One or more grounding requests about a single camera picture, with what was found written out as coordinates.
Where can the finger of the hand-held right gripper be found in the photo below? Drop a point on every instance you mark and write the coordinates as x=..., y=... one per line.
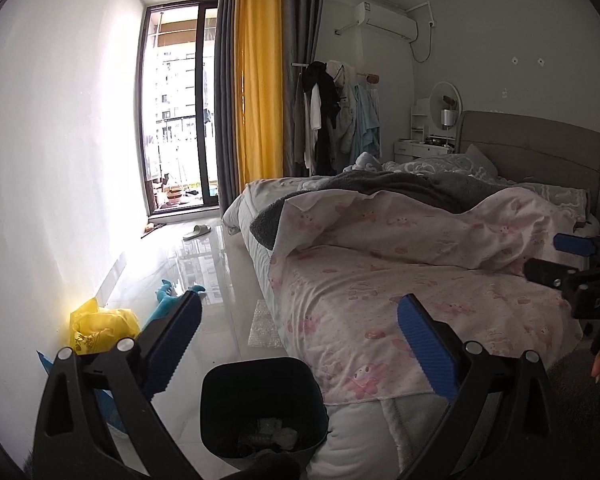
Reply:
x=547, y=271
x=575, y=245

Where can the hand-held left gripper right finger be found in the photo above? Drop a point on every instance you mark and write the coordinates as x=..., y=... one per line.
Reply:
x=427, y=350

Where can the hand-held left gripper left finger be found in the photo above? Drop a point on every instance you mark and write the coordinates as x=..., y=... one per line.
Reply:
x=177, y=340

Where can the dark plastic trash bin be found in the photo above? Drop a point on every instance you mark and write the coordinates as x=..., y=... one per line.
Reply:
x=230, y=390

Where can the clear plastic wad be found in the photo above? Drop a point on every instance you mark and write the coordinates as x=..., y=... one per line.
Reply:
x=286, y=440

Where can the teal plush toy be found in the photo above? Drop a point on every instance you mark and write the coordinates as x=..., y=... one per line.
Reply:
x=167, y=300

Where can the blue white patterned pillow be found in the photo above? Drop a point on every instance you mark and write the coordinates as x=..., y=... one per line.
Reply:
x=555, y=194
x=440, y=164

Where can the yellow plastic bag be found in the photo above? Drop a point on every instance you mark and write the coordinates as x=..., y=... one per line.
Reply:
x=102, y=327

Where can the pink printed bed sheet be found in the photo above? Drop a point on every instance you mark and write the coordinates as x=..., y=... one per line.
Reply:
x=360, y=300

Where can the bubble wrap sheet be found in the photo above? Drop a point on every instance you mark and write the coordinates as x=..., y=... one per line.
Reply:
x=265, y=325

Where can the bed with beige headboard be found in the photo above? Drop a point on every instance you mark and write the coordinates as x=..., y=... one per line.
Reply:
x=530, y=145

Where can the pale slipper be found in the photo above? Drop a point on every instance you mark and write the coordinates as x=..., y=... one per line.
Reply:
x=196, y=231

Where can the dark broom stick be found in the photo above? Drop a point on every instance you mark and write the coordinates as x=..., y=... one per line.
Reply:
x=152, y=230

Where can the grey pillow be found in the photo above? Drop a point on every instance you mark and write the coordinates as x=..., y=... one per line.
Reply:
x=479, y=160

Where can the pink printed duvet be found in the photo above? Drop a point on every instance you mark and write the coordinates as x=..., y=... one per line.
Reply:
x=405, y=220

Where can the brown flower pot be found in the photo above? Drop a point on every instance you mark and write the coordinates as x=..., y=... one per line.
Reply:
x=172, y=194

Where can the grey fleece blanket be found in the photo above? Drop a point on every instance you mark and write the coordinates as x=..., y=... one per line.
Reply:
x=395, y=185

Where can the silver table lamp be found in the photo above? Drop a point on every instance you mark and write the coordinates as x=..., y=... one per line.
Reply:
x=447, y=117

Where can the white vanity table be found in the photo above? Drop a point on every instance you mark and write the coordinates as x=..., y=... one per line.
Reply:
x=412, y=150

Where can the white shelf organizer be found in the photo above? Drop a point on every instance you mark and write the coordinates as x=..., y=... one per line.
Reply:
x=420, y=120

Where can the round mirror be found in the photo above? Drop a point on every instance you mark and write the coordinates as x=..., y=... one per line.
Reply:
x=442, y=95

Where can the sliding glass door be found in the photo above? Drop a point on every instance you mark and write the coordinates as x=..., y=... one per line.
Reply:
x=180, y=120

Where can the light blue garment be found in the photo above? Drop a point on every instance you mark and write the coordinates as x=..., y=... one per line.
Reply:
x=369, y=125

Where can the grey garment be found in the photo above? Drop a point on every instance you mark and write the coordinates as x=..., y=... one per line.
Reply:
x=297, y=130

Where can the off-white jacket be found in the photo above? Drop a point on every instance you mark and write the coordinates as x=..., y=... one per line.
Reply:
x=347, y=117

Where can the grey curtain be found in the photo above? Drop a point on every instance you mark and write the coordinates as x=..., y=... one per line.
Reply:
x=302, y=25
x=227, y=95

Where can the white shirt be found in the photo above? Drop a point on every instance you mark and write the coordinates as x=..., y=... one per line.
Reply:
x=313, y=115

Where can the clothes rack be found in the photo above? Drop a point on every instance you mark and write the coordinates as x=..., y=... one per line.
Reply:
x=367, y=77

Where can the yellow curtain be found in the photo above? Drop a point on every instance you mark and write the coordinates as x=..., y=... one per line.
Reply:
x=260, y=80

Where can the white air conditioner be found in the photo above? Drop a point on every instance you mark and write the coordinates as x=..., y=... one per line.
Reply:
x=387, y=20

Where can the black garment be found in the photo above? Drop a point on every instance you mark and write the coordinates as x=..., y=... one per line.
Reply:
x=320, y=77

